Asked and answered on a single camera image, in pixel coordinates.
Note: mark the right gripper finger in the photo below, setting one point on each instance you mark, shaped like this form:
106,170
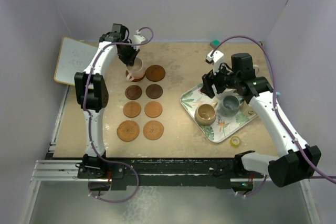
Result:
220,88
206,88

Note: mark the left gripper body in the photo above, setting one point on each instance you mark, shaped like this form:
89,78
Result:
126,48

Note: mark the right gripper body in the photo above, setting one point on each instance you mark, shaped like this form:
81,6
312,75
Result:
230,78

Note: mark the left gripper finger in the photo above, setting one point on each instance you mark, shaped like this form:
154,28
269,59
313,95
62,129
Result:
132,57
124,57

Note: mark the pink mug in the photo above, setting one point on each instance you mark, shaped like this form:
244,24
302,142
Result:
136,71

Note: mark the grey blue mug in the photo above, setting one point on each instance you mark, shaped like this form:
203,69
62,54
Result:
230,105

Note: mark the brown ringed wood coaster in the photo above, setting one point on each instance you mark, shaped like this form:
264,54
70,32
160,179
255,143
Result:
155,73

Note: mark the tan ceramic mug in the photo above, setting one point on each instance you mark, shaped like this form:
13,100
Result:
205,114

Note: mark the cream mug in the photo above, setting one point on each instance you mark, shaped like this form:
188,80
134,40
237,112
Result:
246,109

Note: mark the dark walnut coaster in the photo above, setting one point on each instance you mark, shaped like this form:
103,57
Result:
133,92
154,91

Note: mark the light wood rimmed coaster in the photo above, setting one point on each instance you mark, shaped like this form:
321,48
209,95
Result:
131,109

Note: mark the light wood coaster smooth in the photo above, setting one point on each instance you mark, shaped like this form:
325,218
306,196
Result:
153,109

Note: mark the woven rattan coaster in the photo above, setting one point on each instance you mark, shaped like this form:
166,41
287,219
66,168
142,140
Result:
128,131
153,130

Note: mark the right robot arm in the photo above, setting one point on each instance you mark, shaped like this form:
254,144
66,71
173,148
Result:
295,157

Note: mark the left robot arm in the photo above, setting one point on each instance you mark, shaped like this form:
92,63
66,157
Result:
91,91

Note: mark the red patterned mug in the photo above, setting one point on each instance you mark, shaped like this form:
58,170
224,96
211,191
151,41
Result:
256,68

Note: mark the green eraser block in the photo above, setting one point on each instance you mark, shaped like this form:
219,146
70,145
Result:
214,43

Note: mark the leaf pattern tray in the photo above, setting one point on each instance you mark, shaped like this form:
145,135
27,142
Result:
223,127

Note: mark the yellow tape roll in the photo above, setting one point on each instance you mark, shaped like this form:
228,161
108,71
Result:
235,141

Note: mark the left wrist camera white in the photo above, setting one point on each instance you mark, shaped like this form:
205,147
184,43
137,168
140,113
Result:
138,40

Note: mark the small whiteboard wooden frame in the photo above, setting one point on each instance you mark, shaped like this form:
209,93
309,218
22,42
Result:
74,56

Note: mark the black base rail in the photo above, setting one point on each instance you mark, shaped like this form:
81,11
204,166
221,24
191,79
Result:
194,172

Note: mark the aluminium frame rail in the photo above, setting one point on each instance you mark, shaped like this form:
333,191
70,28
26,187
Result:
55,170

